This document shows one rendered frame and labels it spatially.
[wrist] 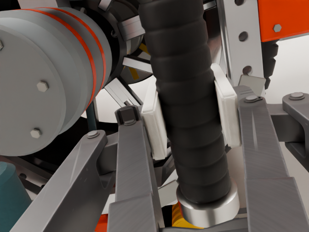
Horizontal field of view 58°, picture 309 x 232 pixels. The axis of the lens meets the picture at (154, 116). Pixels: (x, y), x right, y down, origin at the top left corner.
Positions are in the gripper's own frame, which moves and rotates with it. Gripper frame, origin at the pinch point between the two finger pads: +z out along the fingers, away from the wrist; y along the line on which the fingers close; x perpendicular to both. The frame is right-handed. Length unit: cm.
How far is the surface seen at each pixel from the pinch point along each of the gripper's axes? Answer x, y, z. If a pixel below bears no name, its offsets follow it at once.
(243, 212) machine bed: -75, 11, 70
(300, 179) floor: -83, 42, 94
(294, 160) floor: -83, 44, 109
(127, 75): -11, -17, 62
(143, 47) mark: -5, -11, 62
